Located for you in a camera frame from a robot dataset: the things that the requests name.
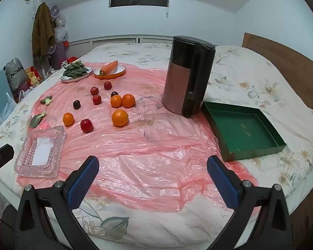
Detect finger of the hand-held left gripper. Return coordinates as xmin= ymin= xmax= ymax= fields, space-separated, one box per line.
xmin=0 ymin=144 xmax=15 ymax=175

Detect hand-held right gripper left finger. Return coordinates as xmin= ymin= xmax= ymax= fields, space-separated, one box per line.
xmin=14 ymin=155 xmax=100 ymax=250

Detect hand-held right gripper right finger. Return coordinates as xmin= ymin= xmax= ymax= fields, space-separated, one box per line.
xmin=207 ymin=155 xmax=294 ymax=250

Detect green box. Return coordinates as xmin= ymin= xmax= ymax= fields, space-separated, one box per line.
xmin=201 ymin=101 xmax=287 ymax=162

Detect large red apple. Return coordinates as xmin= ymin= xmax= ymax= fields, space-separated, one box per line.
xmin=80 ymin=118 xmax=94 ymax=133

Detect orange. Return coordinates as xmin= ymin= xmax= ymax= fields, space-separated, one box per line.
xmin=63 ymin=112 xmax=75 ymax=126
xmin=110 ymin=95 xmax=123 ymax=108
xmin=112 ymin=109 xmax=129 ymax=127
xmin=122 ymin=94 xmax=136 ymax=108

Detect clear glass tray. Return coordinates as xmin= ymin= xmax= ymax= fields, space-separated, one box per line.
xmin=14 ymin=125 xmax=67 ymax=178

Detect white plastic bag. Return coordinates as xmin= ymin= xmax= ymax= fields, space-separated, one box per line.
xmin=0 ymin=92 xmax=17 ymax=125

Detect dark cloth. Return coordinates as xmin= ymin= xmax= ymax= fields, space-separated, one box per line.
xmin=0 ymin=204 xmax=19 ymax=250

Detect pink plastic sheet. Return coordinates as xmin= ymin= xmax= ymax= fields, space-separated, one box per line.
xmin=17 ymin=61 xmax=259 ymax=213

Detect grey bag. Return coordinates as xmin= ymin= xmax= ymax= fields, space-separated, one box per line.
xmin=5 ymin=58 xmax=29 ymax=91

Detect yellow and red boxes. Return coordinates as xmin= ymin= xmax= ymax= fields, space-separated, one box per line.
xmin=25 ymin=66 xmax=43 ymax=88

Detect white oval plate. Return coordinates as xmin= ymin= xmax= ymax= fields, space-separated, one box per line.
xmin=61 ymin=67 xmax=93 ymax=83

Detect black and copper juicer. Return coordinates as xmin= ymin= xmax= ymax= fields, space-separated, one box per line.
xmin=162 ymin=35 xmax=216 ymax=118

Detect pile of green leaves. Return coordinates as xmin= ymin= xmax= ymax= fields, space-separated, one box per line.
xmin=63 ymin=61 xmax=88 ymax=79

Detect purple bin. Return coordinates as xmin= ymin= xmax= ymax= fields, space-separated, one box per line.
xmin=49 ymin=42 xmax=69 ymax=69

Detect orange oval dish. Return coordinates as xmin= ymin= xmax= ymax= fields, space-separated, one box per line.
xmin=93 ymin=66 xmax=128 ymax=80

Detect carrot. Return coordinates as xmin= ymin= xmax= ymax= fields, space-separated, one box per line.
xmin=99 ymin=60 xmax=119 ymax=76

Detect brown coat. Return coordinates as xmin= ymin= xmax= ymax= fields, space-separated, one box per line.
xmin=32 ymin=2 xmax=56 ymax=58

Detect clear plastic bags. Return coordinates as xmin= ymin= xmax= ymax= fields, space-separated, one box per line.
xmin=52 ymin=14 xmax=69 ymax=43

